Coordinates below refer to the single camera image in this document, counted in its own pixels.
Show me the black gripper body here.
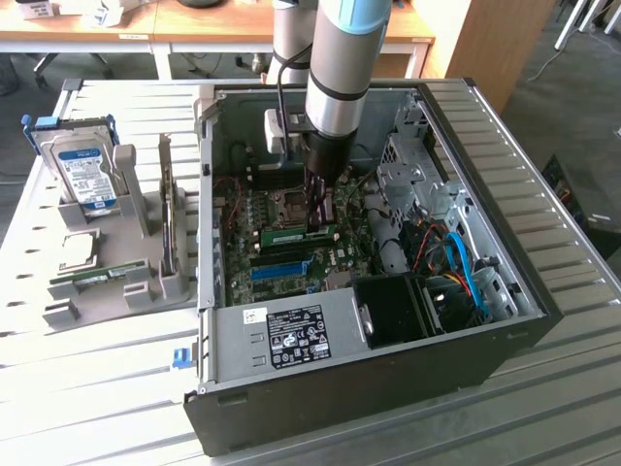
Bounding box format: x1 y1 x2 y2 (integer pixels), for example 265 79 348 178
304 129 358 186

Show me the installed green RAM stick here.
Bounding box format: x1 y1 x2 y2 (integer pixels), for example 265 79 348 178
260 228 309 248

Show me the black RAM slot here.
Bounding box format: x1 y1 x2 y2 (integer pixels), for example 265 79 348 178
259 245 339 263

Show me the green RAM stick on rack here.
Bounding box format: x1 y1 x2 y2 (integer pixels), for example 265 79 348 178
49 259 147 287

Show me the green Dell motherboard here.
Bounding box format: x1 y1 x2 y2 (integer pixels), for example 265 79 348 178
212 159 389 308

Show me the open black PC case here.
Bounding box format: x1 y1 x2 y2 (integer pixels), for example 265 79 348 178
182 77 564 458

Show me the blue expansion slot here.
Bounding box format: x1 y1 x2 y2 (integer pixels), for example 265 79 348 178
250 260 311 282

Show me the metal disk bay cage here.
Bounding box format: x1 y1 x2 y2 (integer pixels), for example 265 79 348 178
376 94 528 324

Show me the grey power supply unit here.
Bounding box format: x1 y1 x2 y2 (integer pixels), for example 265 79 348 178
207 285 373 384

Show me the graphics card standing upright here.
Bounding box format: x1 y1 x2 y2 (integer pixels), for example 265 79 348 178
158 134 177 278

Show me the wooden cabinet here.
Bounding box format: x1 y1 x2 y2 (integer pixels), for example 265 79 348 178
421 0 558 116

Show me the grey parts rack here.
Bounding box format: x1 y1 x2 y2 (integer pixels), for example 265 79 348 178
42 133 200 337

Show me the hard disk with blue caddy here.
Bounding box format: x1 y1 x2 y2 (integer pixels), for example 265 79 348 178
21 114 122 217

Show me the silver CPU chip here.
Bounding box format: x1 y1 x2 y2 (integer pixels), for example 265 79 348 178
56 228 103 277

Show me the white desk leg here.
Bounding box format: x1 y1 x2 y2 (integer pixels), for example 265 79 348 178
553 0 582 50

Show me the white box on desk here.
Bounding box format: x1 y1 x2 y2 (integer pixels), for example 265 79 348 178
14 0 69 20

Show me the CPU socket with metal frame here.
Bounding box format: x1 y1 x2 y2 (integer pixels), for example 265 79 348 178
265 189 336 229

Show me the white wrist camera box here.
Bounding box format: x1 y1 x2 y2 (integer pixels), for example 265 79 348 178
263 108 311 153

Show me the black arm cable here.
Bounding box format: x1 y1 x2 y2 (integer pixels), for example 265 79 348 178
277 44 314 161

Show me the red and black wire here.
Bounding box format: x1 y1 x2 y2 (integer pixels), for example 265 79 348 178
212 177 253 244

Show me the blue SATA wire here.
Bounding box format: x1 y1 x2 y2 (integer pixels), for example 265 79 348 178
448 230 489 316

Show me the wooden desk with white frame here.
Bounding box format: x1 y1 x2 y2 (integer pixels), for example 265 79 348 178
0 0 437 82

